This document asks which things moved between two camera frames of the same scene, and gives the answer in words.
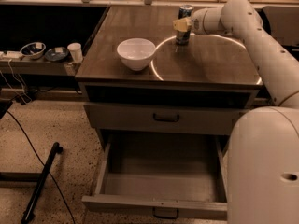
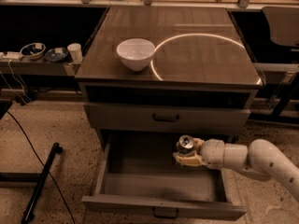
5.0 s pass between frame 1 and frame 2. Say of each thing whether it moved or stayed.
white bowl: stayed
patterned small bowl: stayed
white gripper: moved
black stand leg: stayed
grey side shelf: stayed
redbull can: moved
